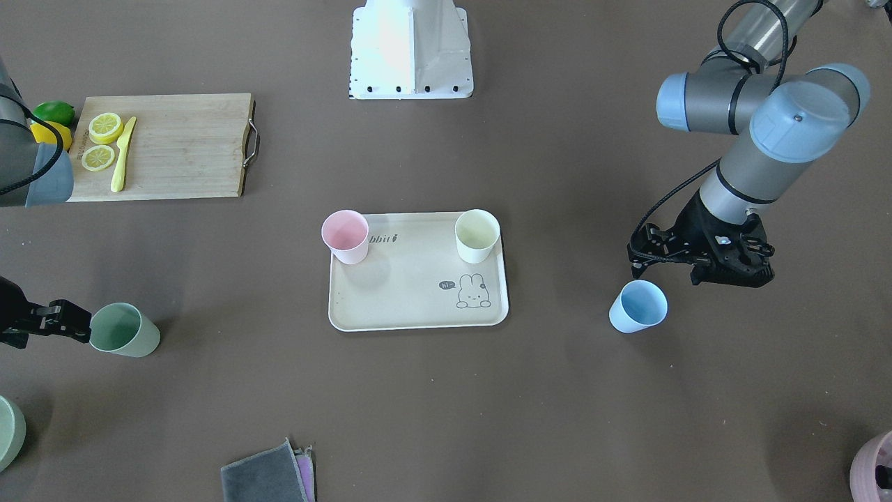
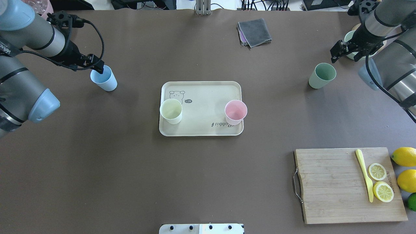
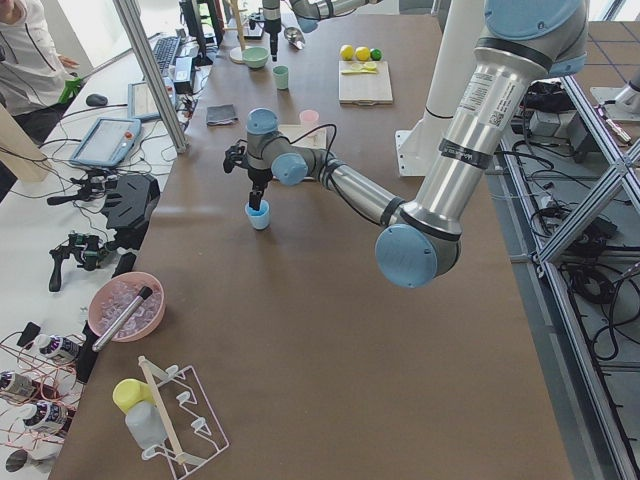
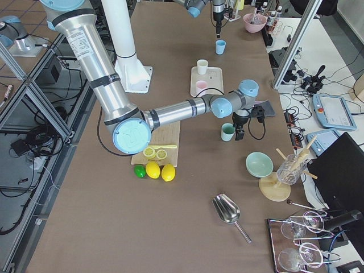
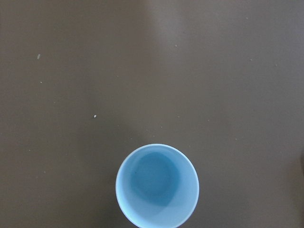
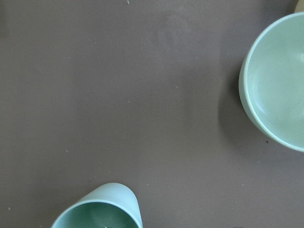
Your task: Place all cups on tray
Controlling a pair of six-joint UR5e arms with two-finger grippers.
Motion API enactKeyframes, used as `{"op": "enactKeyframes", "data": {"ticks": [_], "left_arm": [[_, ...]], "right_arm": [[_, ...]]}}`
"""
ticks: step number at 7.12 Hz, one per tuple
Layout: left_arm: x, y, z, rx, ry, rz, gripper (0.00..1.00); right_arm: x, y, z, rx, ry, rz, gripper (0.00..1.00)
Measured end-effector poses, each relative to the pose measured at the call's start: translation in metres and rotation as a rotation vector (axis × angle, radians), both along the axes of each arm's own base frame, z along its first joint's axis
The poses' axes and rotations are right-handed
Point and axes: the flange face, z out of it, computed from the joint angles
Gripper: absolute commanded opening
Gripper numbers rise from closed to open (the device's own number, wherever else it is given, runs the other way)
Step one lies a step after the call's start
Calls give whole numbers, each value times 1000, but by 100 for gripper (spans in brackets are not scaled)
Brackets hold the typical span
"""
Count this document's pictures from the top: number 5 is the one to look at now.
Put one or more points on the light blue cup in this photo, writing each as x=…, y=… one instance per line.
x=157, y=186

